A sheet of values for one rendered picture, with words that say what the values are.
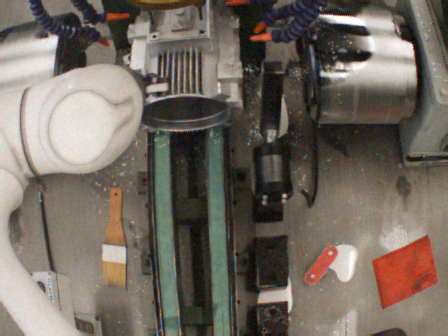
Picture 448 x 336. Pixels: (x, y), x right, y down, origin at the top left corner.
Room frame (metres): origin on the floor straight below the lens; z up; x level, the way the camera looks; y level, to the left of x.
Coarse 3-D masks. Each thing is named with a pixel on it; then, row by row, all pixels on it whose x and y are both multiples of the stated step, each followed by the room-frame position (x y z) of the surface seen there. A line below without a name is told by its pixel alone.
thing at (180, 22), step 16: (208, 0) 0.59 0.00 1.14; (160, 16) 0.59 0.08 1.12; (176, 16) 0.57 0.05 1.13; (192, 16) 0.58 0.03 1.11; (208, 16) 0.56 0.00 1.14; (160, 32) 0.55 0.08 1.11; (176, 32) 0.55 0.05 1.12; (208, 32) 0.52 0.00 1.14; (160, 48) 0.52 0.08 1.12; (176, 48) 0.51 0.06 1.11; (192, 48) 0.51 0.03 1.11; (208, 48) 0.51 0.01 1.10
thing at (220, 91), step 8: (216, 0) 0.62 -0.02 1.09; (216, 8) 0.61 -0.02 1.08; (224, 8) 0.61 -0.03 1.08; (144, 16) 0.62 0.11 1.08; (216, 88) 0.44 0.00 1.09; (224, 88) 0.44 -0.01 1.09; (216, 96) 0.43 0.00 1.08; (224, 96) 0.43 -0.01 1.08; (232, 120) 0.44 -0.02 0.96; (144, 128) 0.44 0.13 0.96; (152, 128) 0.44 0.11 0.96
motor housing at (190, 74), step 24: (144, 48) 0.55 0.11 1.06; (216, 48) 0.53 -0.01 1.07; (168, 72) 0.47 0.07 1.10; (192, 72) 0.47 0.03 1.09; (216, 72) 0.48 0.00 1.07; (168, 96) 0.44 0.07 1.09; (192, 96) 0.43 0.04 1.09; (240, 96) 0.45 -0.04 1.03; (144, 120) 0.45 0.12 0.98; (168, 120) 0.45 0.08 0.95; (192, 120) 0.45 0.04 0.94; (216, 120) 0.44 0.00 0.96
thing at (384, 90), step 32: (352, 0) 0.59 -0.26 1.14; (320, 32) 0.50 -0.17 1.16; (352, 32) 0.50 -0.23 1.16; (384, 32) 0.51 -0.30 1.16; (320, 64) 0.45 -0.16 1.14; (352, 64) 0.45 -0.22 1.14; (384, 64) 0.45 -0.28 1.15; (320, 96) 0.41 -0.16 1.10; (352, 96) 0.41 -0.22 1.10; (384, 96) 0.41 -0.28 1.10
